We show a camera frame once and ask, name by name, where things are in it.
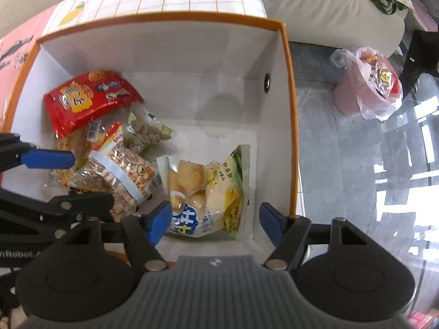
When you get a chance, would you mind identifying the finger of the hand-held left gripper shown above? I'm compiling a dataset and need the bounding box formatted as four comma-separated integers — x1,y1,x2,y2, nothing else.
0,188,114,231
0,134,75,174

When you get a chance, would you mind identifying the orange cardboard box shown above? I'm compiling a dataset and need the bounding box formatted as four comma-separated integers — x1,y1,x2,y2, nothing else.
0,11,306,257

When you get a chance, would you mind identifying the beige sofa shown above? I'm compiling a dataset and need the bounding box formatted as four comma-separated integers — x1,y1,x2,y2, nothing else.
0,0,409,57

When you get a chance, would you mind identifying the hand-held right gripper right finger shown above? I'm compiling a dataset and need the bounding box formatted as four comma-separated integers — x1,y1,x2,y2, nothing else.
260,203,381,271

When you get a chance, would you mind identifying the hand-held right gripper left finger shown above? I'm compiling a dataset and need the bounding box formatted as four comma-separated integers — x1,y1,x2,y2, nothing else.
51,202,172,272

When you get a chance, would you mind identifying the clear peanut bag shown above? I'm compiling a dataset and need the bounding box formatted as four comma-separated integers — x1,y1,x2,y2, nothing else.
90,121,162,222

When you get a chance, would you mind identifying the red box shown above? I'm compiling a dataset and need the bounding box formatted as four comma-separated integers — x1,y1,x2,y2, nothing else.
410,312,439,329

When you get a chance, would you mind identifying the white blue bread snack bag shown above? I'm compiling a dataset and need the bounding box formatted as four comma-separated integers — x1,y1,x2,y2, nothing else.
157,145,252,240

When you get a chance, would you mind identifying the red snack bag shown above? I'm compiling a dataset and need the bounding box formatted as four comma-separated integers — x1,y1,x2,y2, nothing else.
44,70,145,187

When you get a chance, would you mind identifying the clear seed bar packet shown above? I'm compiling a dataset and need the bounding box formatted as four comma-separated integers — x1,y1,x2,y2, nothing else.
69,160,115,194
123,104,173,155

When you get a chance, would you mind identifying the pink trash bin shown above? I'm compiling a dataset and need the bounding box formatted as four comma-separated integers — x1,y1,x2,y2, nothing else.
329,46,403,121

